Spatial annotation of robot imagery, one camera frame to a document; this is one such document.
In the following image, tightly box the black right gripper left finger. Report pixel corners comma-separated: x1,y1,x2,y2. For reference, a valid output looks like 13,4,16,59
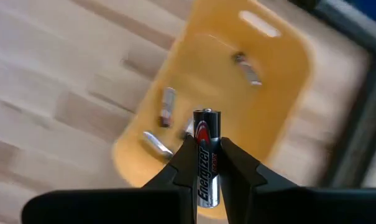
21,136,198,224

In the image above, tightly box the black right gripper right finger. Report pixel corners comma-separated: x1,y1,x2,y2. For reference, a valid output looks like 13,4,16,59
220,136,376,224

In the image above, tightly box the black silver Energizer battery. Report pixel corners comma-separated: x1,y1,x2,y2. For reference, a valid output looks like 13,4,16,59
158,86,177,128
142,130,175,158
193,108,222,208
232,52,263,86

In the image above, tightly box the yellow plastic bin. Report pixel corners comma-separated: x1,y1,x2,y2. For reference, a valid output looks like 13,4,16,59
111,0,314,220

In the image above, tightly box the blue plastic bin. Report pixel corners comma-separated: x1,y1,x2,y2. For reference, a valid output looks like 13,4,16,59
346,0,376,27

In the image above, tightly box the black aluminium table frame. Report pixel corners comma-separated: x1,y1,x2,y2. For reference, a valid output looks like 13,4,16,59
290,0,376,188

